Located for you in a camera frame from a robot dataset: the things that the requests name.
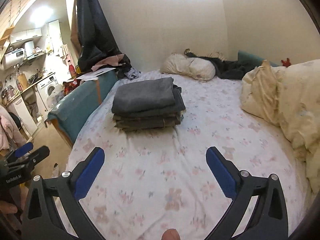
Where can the white paper on footboard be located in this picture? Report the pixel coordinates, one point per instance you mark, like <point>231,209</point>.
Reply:
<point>92,76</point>

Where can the cream patterned pillow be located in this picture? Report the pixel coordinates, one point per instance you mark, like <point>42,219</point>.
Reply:
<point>194,67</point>

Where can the dark hanging clothes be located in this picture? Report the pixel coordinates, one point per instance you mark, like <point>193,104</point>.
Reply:
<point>94,34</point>

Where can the white water heater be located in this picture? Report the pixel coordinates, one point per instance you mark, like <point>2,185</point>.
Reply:
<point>12,58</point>

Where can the dark grey denim pants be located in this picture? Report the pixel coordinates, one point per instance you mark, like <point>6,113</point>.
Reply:
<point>143,95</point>

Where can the red small toy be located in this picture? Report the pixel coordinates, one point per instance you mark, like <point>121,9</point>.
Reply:
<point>286,63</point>

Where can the white floral bed sheet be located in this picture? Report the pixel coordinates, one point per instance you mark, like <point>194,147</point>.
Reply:
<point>157,179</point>

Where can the white washing machine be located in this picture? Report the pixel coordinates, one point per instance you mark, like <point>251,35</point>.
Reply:
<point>45,88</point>

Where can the pink jacket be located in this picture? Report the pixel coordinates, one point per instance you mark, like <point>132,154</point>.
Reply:
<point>9,130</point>

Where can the black garment near pillow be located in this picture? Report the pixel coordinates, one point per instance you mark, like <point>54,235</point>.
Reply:
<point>232,70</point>

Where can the cream yellow duvet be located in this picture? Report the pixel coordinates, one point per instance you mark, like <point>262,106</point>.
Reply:
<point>288,97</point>

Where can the stack of folded dark clothes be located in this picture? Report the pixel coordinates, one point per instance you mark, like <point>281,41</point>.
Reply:
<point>168,116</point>

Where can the teal bed footboard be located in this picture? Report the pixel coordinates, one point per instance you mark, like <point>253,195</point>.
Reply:
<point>71,113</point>

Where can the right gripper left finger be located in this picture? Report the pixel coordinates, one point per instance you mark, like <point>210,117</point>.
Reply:
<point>41,219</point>

